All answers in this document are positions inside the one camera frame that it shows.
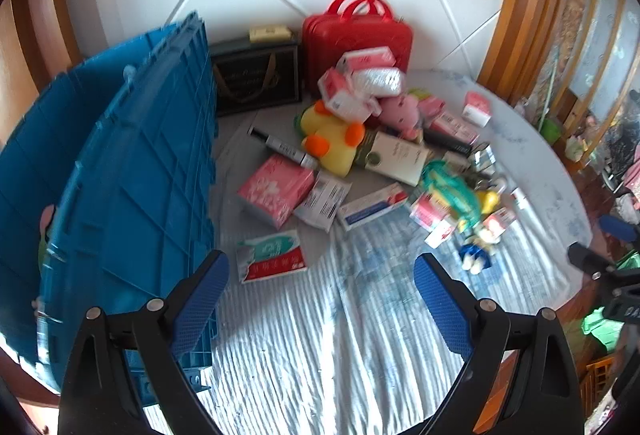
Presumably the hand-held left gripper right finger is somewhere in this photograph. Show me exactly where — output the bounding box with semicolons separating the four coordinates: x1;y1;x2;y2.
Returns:
413;252;586;435

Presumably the black silver long box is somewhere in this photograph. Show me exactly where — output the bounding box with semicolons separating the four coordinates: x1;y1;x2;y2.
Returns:
248;126;321;170

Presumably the green red wipes packet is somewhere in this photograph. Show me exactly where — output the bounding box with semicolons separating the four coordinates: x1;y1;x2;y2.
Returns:
235;229;307;285

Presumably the green white box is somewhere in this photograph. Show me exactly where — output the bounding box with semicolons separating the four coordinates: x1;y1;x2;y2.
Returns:
352;130;433;186

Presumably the green plastic bag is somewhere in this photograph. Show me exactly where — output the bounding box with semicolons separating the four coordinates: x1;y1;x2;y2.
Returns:
580;307;623;351

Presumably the pink cosmetic box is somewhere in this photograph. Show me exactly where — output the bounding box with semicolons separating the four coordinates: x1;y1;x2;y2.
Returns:
429;112;479;142

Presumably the small red white box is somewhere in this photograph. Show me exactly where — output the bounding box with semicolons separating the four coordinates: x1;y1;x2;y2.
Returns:
425;222;458;248
409;194;451;231
482;207;517;238

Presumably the pink floral tissue pack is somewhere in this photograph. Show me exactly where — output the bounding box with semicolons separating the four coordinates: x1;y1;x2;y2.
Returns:
236;154;316;230

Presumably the blue white striped cloth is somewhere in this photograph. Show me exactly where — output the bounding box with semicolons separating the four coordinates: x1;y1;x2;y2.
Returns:
150;225;576;435

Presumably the green bucket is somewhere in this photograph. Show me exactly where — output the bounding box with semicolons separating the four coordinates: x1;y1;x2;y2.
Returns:
540;115;563;146

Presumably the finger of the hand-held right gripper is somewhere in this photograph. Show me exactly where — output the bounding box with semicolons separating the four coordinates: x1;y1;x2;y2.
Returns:
567;242;617;280
599;214;640;242

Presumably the blue white toy figure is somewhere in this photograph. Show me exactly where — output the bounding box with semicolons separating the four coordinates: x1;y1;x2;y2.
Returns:
457;235;496;276

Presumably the red carrying case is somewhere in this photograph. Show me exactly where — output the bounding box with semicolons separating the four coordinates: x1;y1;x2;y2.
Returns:
301;0;415;98

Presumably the white blue medicine box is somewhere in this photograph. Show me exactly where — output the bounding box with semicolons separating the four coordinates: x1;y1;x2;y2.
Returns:
336;182;411;230

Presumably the pile of pink tissue packets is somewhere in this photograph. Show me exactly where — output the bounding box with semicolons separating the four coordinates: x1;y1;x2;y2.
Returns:
318;46;491;126

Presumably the small beige box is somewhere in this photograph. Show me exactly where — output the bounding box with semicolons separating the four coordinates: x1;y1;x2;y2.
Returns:
249;22;292;43

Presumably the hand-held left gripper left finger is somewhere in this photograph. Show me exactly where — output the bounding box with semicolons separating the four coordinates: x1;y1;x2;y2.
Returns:
57;250;231;435

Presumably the crumpled silver foil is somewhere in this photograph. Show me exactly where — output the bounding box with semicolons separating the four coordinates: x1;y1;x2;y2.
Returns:
467;142;498;176

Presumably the blue plastic crate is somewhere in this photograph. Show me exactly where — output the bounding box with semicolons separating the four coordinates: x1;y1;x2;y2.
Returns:
0;12;222;396

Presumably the pink pig plush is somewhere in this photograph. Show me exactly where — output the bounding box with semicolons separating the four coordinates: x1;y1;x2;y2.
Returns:
377;94;426;140

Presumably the white barcode packet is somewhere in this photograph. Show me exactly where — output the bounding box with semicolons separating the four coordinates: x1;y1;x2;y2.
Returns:
294;171;352;233

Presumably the yellow duck plush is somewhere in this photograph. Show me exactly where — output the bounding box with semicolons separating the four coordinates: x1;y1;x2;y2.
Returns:
297;100;366;176

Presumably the green plastic packet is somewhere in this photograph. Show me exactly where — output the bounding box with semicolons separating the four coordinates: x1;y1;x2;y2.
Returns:
420;160;501;236

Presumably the dark gift box with handles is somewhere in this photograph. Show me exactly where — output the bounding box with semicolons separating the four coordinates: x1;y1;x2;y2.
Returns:
209;37;303;118

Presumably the wooden door frame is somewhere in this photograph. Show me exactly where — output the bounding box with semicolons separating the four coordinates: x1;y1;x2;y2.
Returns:
7;0;83;93
477;0;606;116

